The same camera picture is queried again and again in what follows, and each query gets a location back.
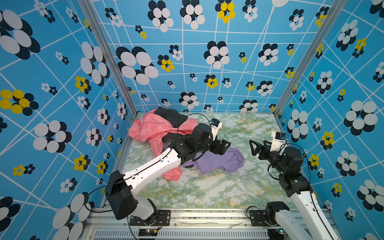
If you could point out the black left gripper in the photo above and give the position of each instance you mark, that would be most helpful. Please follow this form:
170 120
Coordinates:
222 148

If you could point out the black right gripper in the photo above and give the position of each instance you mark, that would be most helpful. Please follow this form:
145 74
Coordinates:
266 149

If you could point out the purple cloth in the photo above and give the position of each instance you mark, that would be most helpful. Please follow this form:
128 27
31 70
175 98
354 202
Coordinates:
230 162

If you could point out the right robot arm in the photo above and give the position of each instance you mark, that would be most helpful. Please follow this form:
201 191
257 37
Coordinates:
287 161

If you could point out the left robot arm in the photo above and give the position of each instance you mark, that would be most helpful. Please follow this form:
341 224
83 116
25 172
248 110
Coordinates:
122 189

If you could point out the dark grey cloth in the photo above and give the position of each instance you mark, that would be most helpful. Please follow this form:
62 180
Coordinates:
172 116

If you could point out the pink patterned cloth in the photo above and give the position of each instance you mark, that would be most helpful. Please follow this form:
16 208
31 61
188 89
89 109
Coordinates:
156 130

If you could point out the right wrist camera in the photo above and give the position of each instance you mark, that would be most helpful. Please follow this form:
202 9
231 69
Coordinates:
279 139

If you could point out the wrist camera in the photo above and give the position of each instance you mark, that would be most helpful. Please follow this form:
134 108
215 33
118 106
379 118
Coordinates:
279 139
216 125

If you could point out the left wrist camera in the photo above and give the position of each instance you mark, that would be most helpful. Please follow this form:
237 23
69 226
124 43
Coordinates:
216 125

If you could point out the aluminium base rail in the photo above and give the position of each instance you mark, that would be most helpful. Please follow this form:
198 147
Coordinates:
199 224

